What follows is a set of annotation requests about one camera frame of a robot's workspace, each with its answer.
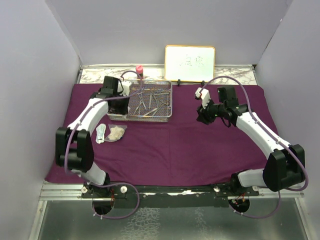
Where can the steel tweezers front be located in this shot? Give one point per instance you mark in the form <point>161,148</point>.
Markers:
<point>151,112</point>

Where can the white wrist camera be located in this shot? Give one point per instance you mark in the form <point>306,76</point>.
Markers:
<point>124,88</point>
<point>203,95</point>

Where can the white gauze bag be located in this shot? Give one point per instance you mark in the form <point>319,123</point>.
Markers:
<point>116,132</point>

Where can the steel forceps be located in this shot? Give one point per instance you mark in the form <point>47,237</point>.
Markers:
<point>141,105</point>

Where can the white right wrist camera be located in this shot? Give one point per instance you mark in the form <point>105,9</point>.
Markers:
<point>203,95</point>

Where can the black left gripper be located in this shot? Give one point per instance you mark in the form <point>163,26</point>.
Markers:
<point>123,110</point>

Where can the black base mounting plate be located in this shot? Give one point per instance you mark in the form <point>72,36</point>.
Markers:
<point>121,196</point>

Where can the pink lid spice bottle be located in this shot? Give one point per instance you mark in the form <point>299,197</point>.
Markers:
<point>139,69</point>

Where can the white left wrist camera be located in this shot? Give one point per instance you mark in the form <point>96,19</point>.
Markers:
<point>124,88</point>

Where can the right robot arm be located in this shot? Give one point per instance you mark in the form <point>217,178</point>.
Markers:
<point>285,163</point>

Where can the steel clamp right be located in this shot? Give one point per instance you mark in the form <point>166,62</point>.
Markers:
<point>162,98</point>

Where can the yellow framed whiteboard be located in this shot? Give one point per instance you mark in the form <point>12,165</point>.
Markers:
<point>189,63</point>

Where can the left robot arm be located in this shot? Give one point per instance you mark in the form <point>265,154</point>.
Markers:
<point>73,144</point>

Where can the aluminium frame rail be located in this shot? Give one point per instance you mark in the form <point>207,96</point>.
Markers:
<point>54,191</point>

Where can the metal mesh tray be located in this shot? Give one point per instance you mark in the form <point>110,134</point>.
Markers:
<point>164,112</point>

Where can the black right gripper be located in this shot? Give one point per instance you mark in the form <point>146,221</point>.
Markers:
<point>203,115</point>

